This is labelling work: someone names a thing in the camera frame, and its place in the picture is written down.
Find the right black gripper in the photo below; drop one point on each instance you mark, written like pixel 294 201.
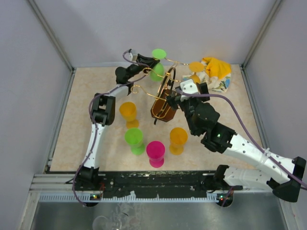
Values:
pixel 174 100

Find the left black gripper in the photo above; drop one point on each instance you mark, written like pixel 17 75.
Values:
pixel 148 62

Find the green plastic wine glass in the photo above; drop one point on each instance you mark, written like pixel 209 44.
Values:
pixel 157 72
pixel 134 138

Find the gold wire wine glass rack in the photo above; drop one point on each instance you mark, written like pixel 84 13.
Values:
pixel 161 110

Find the orange plastic wine glass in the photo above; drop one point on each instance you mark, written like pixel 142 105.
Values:
pixel 178 139
pixel 128 111
pixel 196 67

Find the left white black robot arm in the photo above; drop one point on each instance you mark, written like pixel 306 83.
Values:
pixel 102 114

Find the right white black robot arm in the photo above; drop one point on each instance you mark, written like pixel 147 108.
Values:
pixel 272 172

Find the pink plastic wine glass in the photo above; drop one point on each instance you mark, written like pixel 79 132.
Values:
pixel 155 151

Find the clear wine glass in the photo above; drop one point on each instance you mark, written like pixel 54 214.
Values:
pixel 110 219

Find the yellow patterned cloth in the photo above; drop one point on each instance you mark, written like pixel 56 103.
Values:
pixel 217 74

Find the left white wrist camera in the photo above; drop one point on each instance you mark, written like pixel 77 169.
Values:
pixel 133 54

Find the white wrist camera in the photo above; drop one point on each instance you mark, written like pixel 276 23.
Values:
pixel 189 87
pixel 133 54

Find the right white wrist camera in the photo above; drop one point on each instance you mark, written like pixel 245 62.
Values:
pixel 189 87

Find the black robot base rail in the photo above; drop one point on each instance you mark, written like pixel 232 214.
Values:
pixel 141 185

